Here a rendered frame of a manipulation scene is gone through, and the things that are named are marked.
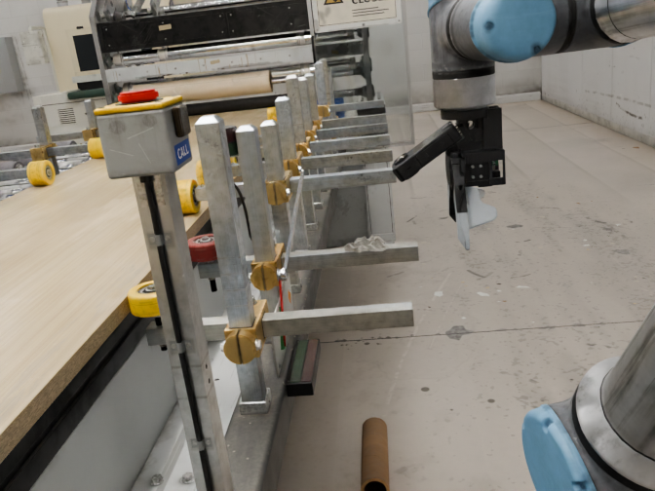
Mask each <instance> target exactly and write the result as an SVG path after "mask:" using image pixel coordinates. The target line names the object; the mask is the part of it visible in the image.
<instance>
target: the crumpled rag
mask: <svg viewBox="0 0 655 491"><path fill-rule="evenodd" d="M384 243H386V242H384V241H383V240H382V239H381V238H380V237H378V236H376V237H373V236H371V237H370V238H369V239H367V238H366V237H362V238H357V239H356V240H355V241H354V242H353V243H350V244H347V245H346V246H345V247H344V249H345V251H354V252H355V251H356V252H361V251H364V252H365V251H383V250H385V249H386V248H388V247H389V246H387V245H384Z"/></svg>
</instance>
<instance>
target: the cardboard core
mask: <svg viewBox="0 0 655 491"><path fill-rule="evenodd" d="M361 491H390V485H389V461H388V436H387V425H386V423H385V422H384V421H383V420H382V419H380V418H376V417H373V418H369V419H367V420H365V422H364V423H363V438H362V482H361Z"/></svg>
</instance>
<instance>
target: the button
mask: <svg viewBox="0 0 655 491"><path fill-rule="evenodd" d="M157 96H159V93H158V91H155V89H145V90H137V91H130V92H123V93H120V95H118V101H121V102H122V103H135V102H143V101H148V100H153V99H157Z"/></svg>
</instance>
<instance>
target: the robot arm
mask: <svg viewBox="0 0 655 491"><path fill-rule="evenodd" d="M427 16H428V18H429V26H430V43H431V60H432V76H433V96H434V107H435V108H437V109H441V118H442V120H450V121H455V120H456V123H455V125H456V126H454V125H453V124H452V123H451V122H450V121H449V122H447V123H446V124H445V125H443V126H442V127H441V128H439V129H438V130H437V131H435V132H434V133H432V134H431V135H430V136H428V137H427V138H426V139H424V140H423V141H422V142H420V143H419V144H418V145H416V146H415V147H414V148H412V149H411V150H410V151H408V152H407V153H406V152H405V153H403V154H402V155H401V156H400V157H399V158H398V159H396V160H395V161H394V163H393V165H392V170H393V174H394V175H395V176H396V177H397V179H398V180H399V181H400V182H404V181H405V180H408V179H410V178H412V177H413V176H415V175H416V174H417V173H418V172H419V170H421V169H422V168H423V167H425V166H426V165H428V164H429V163H430V162H432V161H433V160H434V159H436V158H437V157H438V156H440V155H441V153H443V152H445V171H446V179H447V195H448V212H449V216H450V217H451V218H452V219H453V220H454V221H455V222H456V225H457V235H458V240H459V241H460V243H461V244H462V246H464V247H465V249H466V250H470V234H469V230H470V229H472V228H475V227H478V226H481V225H483V224H485V223H488V222H491V221H493V220H495V219H496V217H497V209H496V208H495V207H493V206H490V205H487V204H484V203H483V202H482V201H481V198H482V197H483V196H484V194H485V193H484V190H483V189H481V188H477V187H473V186H478V187H488V186H492V185H504V184H506V173H505V150H504V149H503V139H502V108H501V107H499V106H498V105H491V106H487V105H490V104H493V103H494V102H495V101H496V91H495V61H498V62H503V63H514V62H520V61H523V60H526V59H529V58H531V57H539V56H546V55H553V54H561V53H569V52H577V51H585V50H591V49H599V48H619V47H624V46H627V45H629V44H632V43H633V42H636V41H638V40H640V39H643V38H648V37H653V36H655V0H428V11H427ZM469 121H472V125H471V126H470V127H469V125H470V123H469ZM461 133H462V134H461ZM498 160H502V168H503V177H500V170H499V163H498ZM467 203H468V205H467ZM521 438H522V446H523V452H524V456H525V461H526V463H527V467H528V470H529V473H530V476H531V479H532V482H533V484H534V487H535V489H536V491H655V303H654V305H653V306H652V308H651V310H650V311H649V313H648V314H647V316H646V317H645V319H644V321H643V322H642V324H641V325H640V327H639V328H638V330H637V332H636V334H635V335H634V337H633V338H632V340H631V342H630V343H629V345H628V346H627V348H626V349H625V351H624V353H623V354H622V356H619V357H613V358H610V359H605V360H603V361H601V362H599V363H597V364H596V365H594V366H593V367H592V368H591V369H590V370H589V371H588V372H587V373H586V374H585V376H584V377H583V378H582V380H581V382H580V384H579V385H578V387H577V388H576V390H575V392H574V394H573V396H572V397H570V398H568V399H566V400H564V401H560V402H555V403H551V404H542V405H540V407H538V408H535V409H532V410H530V411H528V412H527V414H526V415H525V416H524V419H523V423H522V428H521Z"/></svg>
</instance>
